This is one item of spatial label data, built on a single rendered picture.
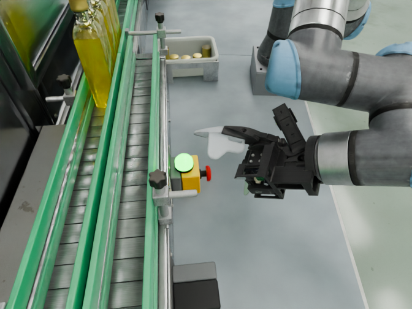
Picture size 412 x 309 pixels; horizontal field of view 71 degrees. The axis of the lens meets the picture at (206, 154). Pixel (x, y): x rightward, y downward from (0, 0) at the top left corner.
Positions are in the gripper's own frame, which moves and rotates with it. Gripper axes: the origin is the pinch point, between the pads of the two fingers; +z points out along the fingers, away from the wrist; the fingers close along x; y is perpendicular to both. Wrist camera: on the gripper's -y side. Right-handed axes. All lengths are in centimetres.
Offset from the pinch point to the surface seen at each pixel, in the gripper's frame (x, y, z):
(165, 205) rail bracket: -4.4, 13.4, 2.6
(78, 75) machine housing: -13, -28, 64
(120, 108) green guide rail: -12.4, -4.5, 19.9
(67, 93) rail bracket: -19.9, -4.2, 30.4
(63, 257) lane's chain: -8.2, 26.1, 16.9
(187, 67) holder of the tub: 7, -44, 34
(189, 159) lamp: 4.8, -2.4, 12.1
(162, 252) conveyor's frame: 0.8, 19.9, 4.4
